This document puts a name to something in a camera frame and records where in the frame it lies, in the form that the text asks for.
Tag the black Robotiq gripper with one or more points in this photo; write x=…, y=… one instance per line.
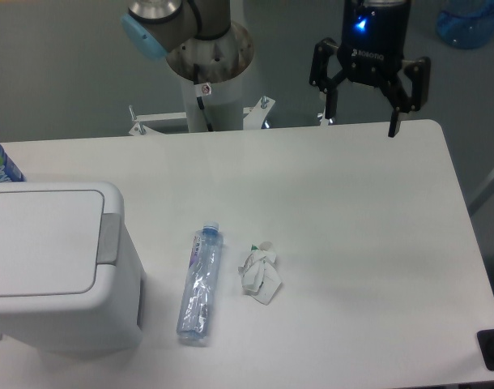
x=371, y=40

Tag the white push-lid trash can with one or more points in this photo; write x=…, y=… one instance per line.
x=71, y=280

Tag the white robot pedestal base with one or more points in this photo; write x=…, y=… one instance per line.
x=211, y=75

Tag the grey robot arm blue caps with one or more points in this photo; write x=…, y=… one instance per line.
x=156, y=28

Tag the clear empty plastic water bottle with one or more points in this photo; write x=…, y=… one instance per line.
x=197, y=303

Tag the blue labelled bottle at left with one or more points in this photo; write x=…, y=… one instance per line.
x=9, y=172

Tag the crumpled white paper wrapper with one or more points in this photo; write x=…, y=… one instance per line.
x=259, y=276

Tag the large blue water jug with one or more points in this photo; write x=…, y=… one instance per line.
x=465, y=24

